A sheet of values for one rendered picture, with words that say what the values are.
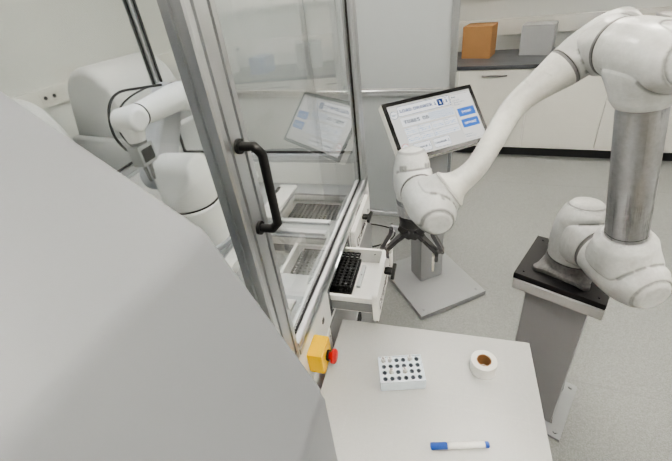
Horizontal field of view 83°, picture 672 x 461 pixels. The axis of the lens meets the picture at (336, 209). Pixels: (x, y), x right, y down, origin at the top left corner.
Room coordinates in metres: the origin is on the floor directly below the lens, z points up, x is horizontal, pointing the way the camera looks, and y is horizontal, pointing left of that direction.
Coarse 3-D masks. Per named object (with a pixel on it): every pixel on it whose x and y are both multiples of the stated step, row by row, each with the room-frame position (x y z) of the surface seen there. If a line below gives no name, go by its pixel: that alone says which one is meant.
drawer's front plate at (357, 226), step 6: (366, 198) 1.40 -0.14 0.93; (366, 204) 1.38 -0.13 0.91; (360, 210) 1.31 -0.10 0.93; (366, 210) 1.38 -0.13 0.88; (360, 216) 1.27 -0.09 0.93; (354, 222) 1.23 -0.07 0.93; (360, 222) 1.26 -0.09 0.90; (366, 222) 1.36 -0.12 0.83; (354, 228) 1.19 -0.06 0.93; (360, 228) 1.25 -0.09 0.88; (354, 234) 1.16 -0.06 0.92; (360, 234) 1.24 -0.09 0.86; (354, 240) 1.16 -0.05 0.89; (360, 240) 1.23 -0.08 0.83; (354, 246) 1.16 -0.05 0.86
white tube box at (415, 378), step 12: (396, 360) 0.70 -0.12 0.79; (420, 360) 0.68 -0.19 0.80; (384, 372) 0.66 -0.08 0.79; (396, 372) 0.66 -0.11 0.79; (408, 372) 0.65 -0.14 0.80; (420, 372) 0.65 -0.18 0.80; (384, 384) 0.63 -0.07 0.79; (396, 384) 0.62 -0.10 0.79; (408, 384) 0.62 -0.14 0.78; (420, 384) 0.62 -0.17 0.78
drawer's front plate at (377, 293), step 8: (384, 256) 1.00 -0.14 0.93; (384, 264) 0.96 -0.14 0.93; (376, 280) 0.89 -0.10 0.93; (384, 280) 0.95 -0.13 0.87; (376, 288) 0.85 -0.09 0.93; (384, 288) 0.94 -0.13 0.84; (376, 296) 0.82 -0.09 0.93; (376, 304) 0.82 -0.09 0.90; (376, 312) 0.82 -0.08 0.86; (376, 320) 0.82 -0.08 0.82
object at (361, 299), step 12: (360, 252) 1.10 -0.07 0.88; (372, 252) 1.08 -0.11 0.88; (372, 264) 1.08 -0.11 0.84; (372, 276) 1.01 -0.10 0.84; (360, 288) 0.96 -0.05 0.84; (372, 288) 0.95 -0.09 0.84; (336, 300) 0.88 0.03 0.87; (348, 300) 0.87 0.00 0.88; (360, 300) 0.86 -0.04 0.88; (372, 312) 0.84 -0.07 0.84
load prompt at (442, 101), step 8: (448, 96) 1.90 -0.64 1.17; (408, 104) 1.83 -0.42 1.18; (416, 104) 1.84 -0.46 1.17; (424, 104) 1.85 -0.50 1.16; (432, 104) 1.86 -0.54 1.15; (440, 104) 1.86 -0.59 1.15; (448, 104) 1.87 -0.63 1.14; (400, 112) 1.80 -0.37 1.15; (408, 112) 1.81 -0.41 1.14; (416, 112) 1.81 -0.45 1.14
